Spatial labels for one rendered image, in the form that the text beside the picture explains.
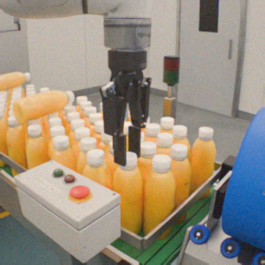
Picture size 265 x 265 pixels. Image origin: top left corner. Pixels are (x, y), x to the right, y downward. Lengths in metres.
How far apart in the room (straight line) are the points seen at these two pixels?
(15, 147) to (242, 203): 0.69
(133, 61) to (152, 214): 0.33
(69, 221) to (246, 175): 0.30
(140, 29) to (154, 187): 0.32
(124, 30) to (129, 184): 0.32
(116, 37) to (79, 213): 0.30
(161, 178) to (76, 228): 0.23
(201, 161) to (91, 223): 0.41
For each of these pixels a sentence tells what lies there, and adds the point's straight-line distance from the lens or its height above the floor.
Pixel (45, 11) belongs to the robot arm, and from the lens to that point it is 0.52.
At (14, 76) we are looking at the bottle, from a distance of 1.34.
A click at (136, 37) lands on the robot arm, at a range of 0.50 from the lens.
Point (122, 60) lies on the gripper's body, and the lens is 0.51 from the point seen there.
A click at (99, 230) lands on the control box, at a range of 0.49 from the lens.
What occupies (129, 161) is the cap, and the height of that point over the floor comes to 1.10.
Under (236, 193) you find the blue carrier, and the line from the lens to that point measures 0.49.
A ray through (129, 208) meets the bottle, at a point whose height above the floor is 0.99.
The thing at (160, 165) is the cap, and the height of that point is 1.10.
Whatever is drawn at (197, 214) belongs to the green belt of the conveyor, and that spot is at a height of 0.90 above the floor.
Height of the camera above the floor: 1.38
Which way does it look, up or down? 23 degrees down
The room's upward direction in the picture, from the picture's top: straight up
